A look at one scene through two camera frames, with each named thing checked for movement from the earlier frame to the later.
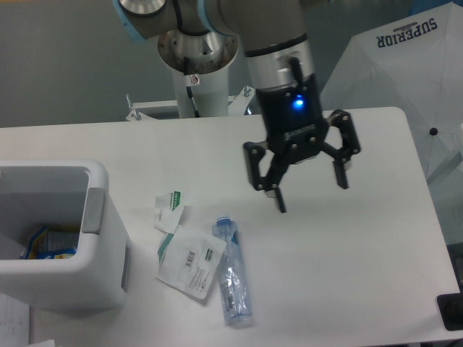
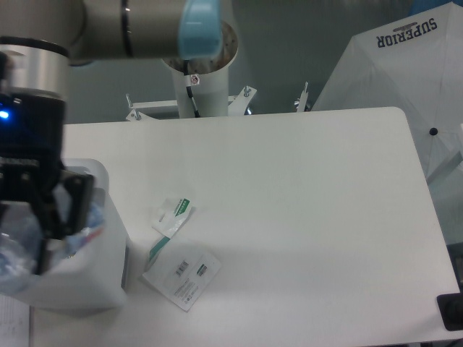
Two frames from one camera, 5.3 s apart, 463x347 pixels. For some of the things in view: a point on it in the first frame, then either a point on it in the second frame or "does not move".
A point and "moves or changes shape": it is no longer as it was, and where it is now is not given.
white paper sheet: x=14 y=322 does not move
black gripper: x=296 y=126 to x=32 y=169
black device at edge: x=451 y=309 does not move
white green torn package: x=187 y=258 moves or changes shape
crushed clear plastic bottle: x=236 y=299 to x=21 y=234
